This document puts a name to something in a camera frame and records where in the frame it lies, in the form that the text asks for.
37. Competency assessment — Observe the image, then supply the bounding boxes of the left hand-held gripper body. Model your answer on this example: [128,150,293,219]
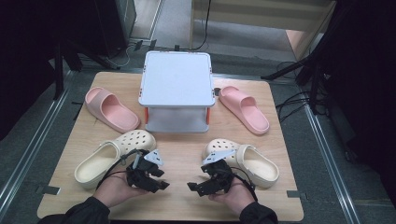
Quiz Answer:
[125,148,165,191]

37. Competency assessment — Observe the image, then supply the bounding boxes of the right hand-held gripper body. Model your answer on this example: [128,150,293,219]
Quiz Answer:
[202,148,237,194]

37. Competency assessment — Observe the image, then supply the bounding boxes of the cream clog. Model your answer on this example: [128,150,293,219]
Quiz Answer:
[74,129,157,190]
[201,138,280,189]

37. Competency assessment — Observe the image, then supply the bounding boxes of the pink slipper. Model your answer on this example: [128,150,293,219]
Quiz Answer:
[84,86,142,134]
[219,85,271,135]

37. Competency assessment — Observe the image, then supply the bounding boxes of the white shoe rack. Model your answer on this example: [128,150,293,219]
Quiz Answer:
[138,50,217,134]

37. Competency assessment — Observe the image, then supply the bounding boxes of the person's right hand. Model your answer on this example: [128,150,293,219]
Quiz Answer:
[207,185,256,217]

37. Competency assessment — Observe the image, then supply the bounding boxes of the person's left hand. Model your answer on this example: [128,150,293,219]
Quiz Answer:
[92,172,149,209]

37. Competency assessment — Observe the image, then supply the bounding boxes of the black tripod stand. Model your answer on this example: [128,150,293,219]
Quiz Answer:
[52,40,120,101]

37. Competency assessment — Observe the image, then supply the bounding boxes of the black metal stand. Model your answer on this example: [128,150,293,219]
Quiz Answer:
[261,46,331,115]

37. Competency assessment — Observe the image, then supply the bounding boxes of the black cabinet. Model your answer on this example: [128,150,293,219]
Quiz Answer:
[92,0,138,57]

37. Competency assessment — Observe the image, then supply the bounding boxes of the beige wooden cabinet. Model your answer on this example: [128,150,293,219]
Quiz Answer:
[190,0,339,62]

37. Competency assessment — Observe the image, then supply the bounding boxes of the black curtain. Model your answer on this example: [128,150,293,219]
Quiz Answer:
[0,0,104,141]
[311,0,396,200]

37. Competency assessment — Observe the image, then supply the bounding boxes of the right hand-held gripper black cable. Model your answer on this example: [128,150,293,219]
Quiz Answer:
[232,166,259,203]

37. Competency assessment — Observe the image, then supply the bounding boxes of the hand-held gripper black cable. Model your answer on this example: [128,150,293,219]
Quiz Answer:
[232,166,259,203]
[96,148,148,190]

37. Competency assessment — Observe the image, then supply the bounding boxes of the left hand-held gripper black cable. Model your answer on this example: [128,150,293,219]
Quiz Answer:
[96,148,148,190]

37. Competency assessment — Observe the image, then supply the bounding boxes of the black floor cables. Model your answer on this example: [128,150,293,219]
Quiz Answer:
[275,60,331,124]

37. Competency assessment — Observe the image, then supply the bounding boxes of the metal floor rail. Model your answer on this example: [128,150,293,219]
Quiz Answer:
[0,69,76,213]
[303,102,362,224]

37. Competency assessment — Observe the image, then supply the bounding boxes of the white floor cable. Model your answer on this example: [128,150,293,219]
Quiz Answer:
[106,43,134,68]

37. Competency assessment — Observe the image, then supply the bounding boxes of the black hanging cable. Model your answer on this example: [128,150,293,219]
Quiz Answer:
[190,0,213,51]

